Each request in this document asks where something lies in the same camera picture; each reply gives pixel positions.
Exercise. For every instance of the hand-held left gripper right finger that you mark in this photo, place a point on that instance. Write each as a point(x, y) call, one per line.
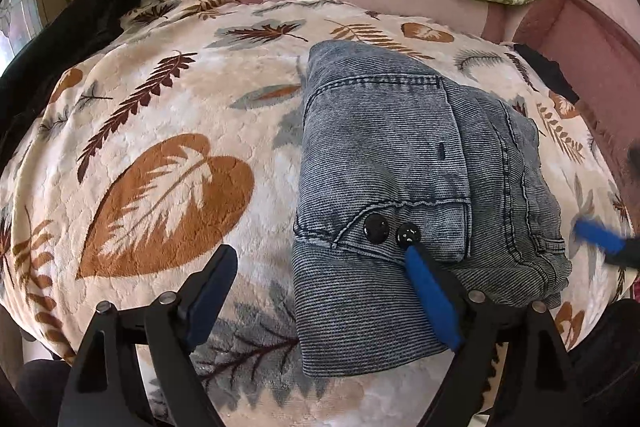
point(432, 302)

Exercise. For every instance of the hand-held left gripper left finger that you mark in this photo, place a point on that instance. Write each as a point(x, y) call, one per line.
point(210, 292)

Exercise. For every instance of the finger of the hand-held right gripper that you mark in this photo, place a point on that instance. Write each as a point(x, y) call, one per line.
point(597, 237)

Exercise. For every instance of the blue denim pants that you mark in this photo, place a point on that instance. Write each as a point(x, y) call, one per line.
point(375, 132)

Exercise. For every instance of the small black cloth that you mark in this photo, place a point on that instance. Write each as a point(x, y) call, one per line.
point(547, 72)

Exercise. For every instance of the person's left leg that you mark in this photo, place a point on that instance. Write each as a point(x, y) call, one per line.
point(40, 392)

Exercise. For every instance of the leaf print blanket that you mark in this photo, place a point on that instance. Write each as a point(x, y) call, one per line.
point(200, 82)

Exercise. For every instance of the large black garment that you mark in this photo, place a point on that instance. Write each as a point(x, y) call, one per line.
point(65, 37)

